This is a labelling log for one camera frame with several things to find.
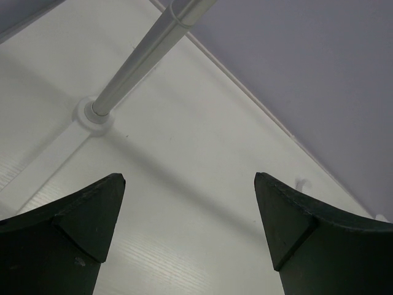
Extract white metal clothes rack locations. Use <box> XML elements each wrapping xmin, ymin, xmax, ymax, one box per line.
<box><xmin>1</xmin><ymin>0</ymin><xmax>215</xmax><ymax>219</ymax></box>

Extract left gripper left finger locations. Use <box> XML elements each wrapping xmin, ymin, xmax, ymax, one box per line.
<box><xmin>1</xmin><ymin>173</ymin><xmax>125</xmax><ymax>294</ymax></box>

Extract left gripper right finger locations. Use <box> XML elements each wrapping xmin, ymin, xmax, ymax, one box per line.
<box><xmin>254</xmin><ymin>173</ymin><xmax>392</xmax><ymax>294</ymax></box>

